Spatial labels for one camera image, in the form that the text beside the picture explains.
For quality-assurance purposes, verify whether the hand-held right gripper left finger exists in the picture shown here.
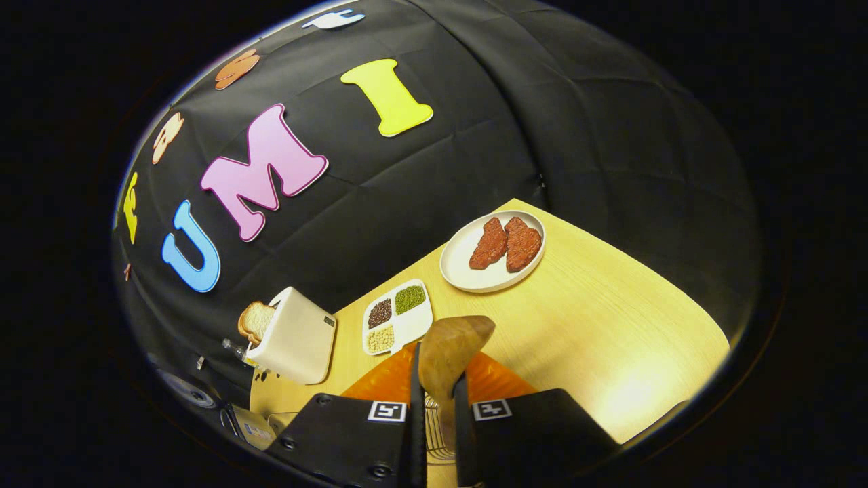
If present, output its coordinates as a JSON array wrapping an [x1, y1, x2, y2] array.
[[268, 342, 428, 488]]

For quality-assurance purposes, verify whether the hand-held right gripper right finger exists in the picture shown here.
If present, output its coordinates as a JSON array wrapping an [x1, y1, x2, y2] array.
[[453, 351, 621, 488]]

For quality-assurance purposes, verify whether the dark grey rice cooker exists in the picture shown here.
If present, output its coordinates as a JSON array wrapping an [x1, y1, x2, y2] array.
[[151, 366, 279, 451]]

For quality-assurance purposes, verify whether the wooden spoon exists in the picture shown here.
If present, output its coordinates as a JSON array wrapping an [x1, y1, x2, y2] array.
[[418, 315, 496, 407]]

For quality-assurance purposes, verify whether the white toaster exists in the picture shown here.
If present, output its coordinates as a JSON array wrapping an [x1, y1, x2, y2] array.
[[245, 286, 337, 385]]

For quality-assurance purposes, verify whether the white divided bean dish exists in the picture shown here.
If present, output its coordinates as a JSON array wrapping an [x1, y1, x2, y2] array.
[[362, 279, 434, 357]]

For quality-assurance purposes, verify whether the small clear glass bottle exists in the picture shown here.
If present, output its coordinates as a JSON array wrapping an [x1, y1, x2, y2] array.
[[222, 338, 255, 367]]

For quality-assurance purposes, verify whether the toasted bread slice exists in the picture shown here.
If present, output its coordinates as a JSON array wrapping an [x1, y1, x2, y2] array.
[[237, 301, 275, 345]]

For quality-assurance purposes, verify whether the round white plate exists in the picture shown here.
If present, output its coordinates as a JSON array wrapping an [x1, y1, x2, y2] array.
[[439, 210, 547, 293]]

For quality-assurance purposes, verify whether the black backdrop cloth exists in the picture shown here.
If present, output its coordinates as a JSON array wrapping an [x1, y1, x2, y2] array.
[[112, 0, 764, 407]]

